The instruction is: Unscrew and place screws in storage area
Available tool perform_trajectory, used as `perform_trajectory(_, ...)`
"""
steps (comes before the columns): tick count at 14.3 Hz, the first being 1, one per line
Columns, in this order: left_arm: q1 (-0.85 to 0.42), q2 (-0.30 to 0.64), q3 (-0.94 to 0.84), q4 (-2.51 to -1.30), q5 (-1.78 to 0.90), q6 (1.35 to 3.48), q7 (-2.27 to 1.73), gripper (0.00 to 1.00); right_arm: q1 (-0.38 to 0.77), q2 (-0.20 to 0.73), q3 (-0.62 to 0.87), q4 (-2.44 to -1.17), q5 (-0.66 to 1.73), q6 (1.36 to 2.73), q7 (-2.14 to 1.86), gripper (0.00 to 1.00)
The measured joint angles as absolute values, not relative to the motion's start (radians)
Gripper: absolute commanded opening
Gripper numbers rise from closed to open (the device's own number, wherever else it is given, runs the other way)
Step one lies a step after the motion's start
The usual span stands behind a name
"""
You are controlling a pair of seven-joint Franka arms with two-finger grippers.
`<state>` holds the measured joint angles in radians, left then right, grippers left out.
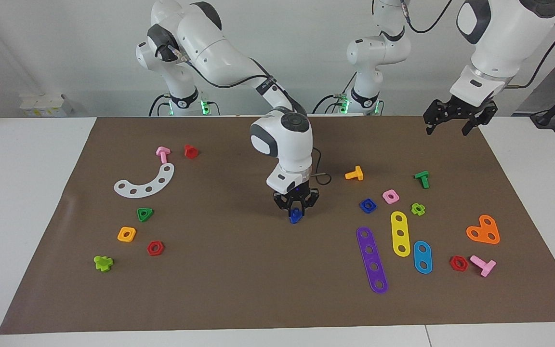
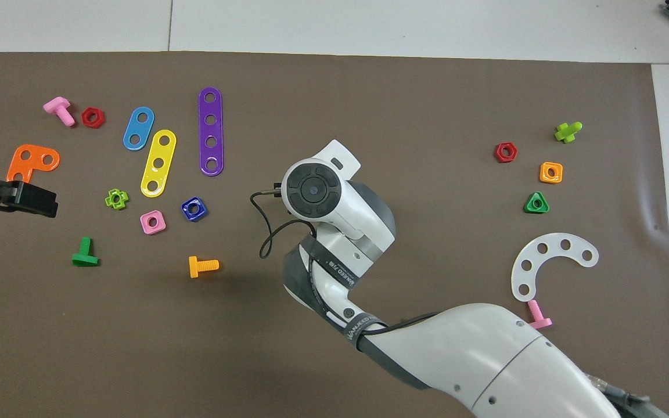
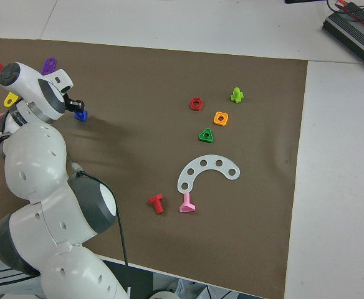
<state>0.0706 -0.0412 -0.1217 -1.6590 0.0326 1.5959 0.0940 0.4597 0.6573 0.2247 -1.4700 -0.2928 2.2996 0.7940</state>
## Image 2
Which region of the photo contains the blue square nut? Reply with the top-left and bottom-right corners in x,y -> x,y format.
181,196 -> 208,222

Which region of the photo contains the orange three-hole angled plate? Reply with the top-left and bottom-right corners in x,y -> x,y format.
6,144 -> 61,183

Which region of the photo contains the green plastic bolt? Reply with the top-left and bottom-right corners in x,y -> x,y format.
71,236 -> 100,268

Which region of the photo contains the pink plastic bolt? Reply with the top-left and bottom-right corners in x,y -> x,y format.
527,300 -> 553,330
43,96 -> 76,127

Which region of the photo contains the pink square nut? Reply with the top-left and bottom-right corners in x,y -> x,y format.
139,210 -> 167,235

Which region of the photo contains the blue two-hole plate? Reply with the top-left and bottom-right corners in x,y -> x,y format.
123,106 -> 155,152

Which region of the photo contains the yellow three-hole plate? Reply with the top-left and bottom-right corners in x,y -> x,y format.
140,129 -> 177,199

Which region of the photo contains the orange plastic bolt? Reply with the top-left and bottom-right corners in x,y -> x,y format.
188,255 -> 220,279

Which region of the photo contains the purple four-hole plate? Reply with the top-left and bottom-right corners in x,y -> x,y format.
198,87 -> 225,176

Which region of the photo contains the brown table mat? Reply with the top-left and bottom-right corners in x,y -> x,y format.
0,51 -> 669,418

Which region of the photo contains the green triangle nut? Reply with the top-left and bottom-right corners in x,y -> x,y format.
523,191 -> 550,214

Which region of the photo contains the orange square nut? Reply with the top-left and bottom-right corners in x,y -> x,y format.
539,161 -> 564,184

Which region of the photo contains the white curved five-hole plate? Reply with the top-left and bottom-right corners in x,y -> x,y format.
510,233 -> 600,303

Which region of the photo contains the lime green cross bolt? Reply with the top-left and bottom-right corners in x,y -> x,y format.
554,121 -> 583,144

